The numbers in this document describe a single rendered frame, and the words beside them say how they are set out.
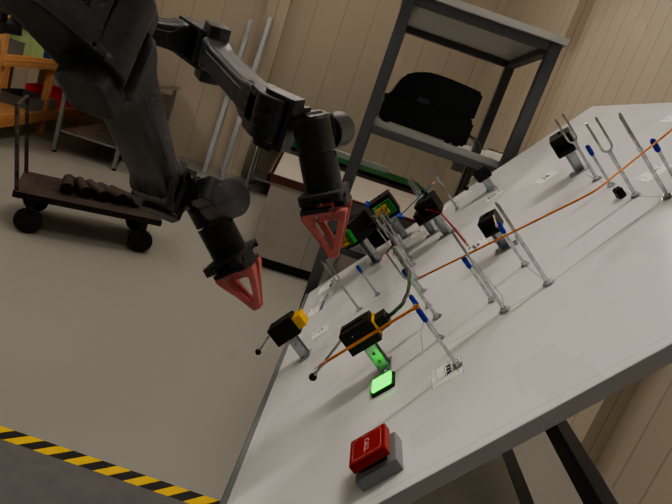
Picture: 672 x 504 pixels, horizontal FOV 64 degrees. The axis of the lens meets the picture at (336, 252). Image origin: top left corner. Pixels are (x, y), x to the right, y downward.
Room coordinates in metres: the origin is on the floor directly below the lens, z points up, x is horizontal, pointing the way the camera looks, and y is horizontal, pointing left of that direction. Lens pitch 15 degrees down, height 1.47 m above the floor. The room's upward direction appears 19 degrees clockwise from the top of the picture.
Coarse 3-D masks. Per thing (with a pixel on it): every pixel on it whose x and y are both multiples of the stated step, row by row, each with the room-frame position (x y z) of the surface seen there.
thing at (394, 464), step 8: (392, 432) 0.59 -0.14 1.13; (392, 440) 0.57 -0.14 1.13; (400, 440) 0.58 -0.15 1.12; (392, 448) 0.56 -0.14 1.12; (400, 448) 0.57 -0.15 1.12; (392, 456) 0.54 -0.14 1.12; (400, 456) 0.55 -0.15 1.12; (376, 464) 0.54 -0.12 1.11; (384, 464) 0.53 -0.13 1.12; (392, 464) 0.53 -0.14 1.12; (400, 464) 0.53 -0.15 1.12; (360, 472) 0.54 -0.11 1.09; (368, 472) 0.54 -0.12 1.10; (376, 472) 0.53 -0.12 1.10; (384, 472) 0.53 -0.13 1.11; (392, 472) 0.53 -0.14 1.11; (360, 480) 0.53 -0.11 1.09; (368, 480) 0.53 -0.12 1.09; (376, 480) 0.53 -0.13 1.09; (368, 488) 0.53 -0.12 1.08
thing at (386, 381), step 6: (390, 372) 0.76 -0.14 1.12; (378, 378) 0.76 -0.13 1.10; (384, 378) 0.75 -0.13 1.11; (390, 378) 0.74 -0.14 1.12; (372, 384) 0.76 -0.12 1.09; (378, 384) 0.74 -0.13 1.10; (384, 384) 0.74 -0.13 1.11; (390, 384) 0.73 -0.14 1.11; (372, 390) 0.74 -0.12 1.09; (378, 390) 0.74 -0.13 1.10; (384, 390) 0.73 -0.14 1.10; (372, 396) 0.73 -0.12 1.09
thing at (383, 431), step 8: (384, 424) 0.58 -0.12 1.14; (368, 432) 0.58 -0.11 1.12; (376, 432) 0.57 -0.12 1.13; (384, 432) 0.56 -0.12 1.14; (360, 440) 0.58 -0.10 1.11; (368, 440) 0.57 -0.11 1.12; (376, 440) 0.56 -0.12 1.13; (384, 440) 0.55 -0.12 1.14; (352, 448) 0.57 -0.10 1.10; (360, 448) 0.56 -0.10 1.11; (368, 448) 0.55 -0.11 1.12; (376, 448) 0.54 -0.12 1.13; (384, 448) 0.54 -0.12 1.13; (352, 456) 0.55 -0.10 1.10; (360, 456) 0.54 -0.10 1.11; (368, 456) 0.54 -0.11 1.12; (376, 456) 0.54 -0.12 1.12; (384, 456) 0.54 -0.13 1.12; (352, 464) 0.54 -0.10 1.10; (360, 464) 0.54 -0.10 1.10; (368, 464) 0.54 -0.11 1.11
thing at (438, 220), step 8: (432, 192) 1.33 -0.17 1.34; (424, 200) 1.30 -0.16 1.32; (432, 200) 1.29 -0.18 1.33; (440, 200) 1.35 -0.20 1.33; (416, 208) 1.30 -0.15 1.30; (424, 208) 1.33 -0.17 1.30; (432, 208) 1.33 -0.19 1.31; (440, 208) 1.30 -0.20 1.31; (424, 216) 1.32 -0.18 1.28; (432, 216) 1.30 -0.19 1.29; (440, 216) 1.33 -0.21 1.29; (440, 224) 1.34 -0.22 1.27; (448, 232) 1.33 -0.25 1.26
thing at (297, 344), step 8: (288, 312) 1.12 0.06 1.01; (280, 320) 1.10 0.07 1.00; (288, 320) 1.08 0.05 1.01; (272, 328) 1.08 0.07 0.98; (280, 328) 1.08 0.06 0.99; (288, 328) 1.08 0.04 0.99; (296, 328) 1.08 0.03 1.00; (272, 336) 1.08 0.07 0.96; (280, 336) 1.08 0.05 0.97; (288, 336) 1.08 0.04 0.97; (296, 336) 1.11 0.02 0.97; (264, 344) 1.10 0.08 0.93; (280, 344) 1.08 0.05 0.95; (296, 344) 1.11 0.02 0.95; (304, 344) 1.11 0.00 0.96; (256, 352) 1.09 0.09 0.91; (296, 352) 1.09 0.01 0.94; (304, 352) 1.09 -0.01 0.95
